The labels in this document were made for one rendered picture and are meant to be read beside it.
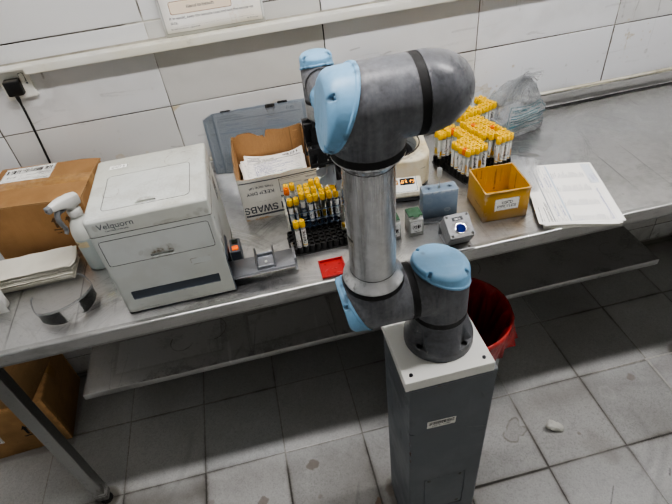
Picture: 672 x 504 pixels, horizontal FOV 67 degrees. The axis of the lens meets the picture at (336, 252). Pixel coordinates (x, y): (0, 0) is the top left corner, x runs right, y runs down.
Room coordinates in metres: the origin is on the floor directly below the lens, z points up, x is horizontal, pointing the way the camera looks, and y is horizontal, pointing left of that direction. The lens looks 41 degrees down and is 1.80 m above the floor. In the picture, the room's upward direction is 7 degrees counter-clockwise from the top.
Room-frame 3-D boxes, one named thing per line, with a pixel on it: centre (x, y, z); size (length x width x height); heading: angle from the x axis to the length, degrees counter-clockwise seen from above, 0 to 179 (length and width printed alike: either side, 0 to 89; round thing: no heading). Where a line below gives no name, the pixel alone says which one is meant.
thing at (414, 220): (1.11, -0.23, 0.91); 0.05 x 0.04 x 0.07; 8
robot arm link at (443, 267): (0.71, -0.19, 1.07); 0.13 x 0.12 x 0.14; 98
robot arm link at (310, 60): (1.12, -0.01, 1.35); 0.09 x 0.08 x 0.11; 8
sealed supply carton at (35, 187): (1.34, 0.85, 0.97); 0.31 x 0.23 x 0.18; 91
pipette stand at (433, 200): (1.17, -0.31, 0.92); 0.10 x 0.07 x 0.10; 92
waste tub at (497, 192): (1.17, -0.49, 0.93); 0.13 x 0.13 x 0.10; 4
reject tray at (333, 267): (1.00, 0.01, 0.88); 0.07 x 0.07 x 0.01; 8
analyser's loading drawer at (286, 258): (1.01, 0.21, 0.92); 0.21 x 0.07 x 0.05; 98
